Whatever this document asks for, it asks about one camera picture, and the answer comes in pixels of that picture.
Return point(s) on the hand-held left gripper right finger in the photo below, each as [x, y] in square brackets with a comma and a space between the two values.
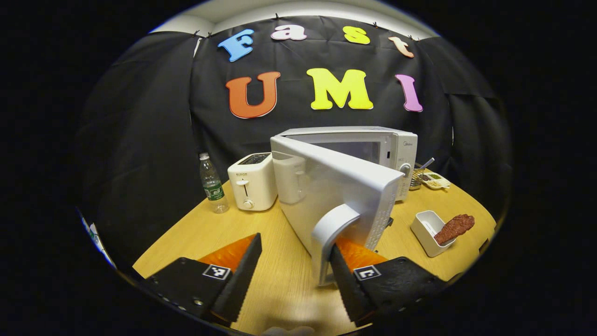
[347, 284]

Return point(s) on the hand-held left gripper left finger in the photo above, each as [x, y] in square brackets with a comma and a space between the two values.
[238, 284]

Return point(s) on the white microwave oven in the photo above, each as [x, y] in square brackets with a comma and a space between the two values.
[336, 186]

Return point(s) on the brown meat piece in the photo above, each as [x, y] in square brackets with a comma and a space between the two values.
[454, 227]

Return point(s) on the white rectangular dish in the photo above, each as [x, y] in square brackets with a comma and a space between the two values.
[425, 228]

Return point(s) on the clear plastic water bottle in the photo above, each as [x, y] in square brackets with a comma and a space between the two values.
[213, 189]

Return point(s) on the white toaster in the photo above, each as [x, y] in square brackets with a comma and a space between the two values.
[254, 184]

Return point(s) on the white divided dish of beans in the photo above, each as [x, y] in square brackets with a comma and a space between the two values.
[436, 181]

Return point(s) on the striped stick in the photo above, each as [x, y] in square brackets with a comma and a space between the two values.
[425, 164]

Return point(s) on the black backdrop cloth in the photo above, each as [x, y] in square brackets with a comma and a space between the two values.
[154, 121]

